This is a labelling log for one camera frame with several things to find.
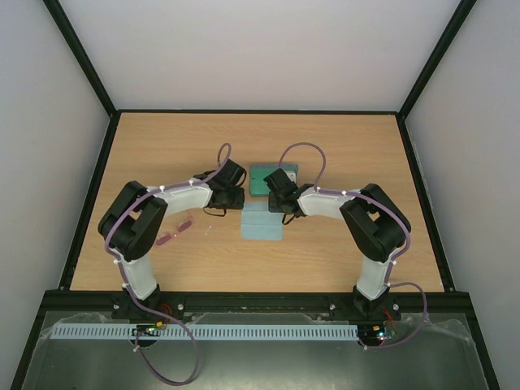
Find grey glasses case green lining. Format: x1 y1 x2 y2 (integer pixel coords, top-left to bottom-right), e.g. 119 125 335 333
249 162 299 197

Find light blue cleaning cloth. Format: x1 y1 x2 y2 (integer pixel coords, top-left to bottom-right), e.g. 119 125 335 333
240 201 283 241

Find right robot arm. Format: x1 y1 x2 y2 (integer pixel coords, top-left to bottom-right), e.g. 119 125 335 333
264 168 411 319

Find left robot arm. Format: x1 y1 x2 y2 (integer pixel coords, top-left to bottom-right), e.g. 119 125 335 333
97 159 247 318

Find pink sunglasses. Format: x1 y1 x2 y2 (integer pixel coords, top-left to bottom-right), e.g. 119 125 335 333
154 211 194 247

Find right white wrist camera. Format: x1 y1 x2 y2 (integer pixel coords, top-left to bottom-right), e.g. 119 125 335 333
285 171 297 182

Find light blue slotted cable duct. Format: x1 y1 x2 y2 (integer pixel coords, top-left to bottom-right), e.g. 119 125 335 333
50 323 358 341

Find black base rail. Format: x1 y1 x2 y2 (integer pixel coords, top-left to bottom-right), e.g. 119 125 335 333
38 289 475 323

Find black aluminium frame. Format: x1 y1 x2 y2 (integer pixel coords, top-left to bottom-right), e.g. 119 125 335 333
7 0 503 390

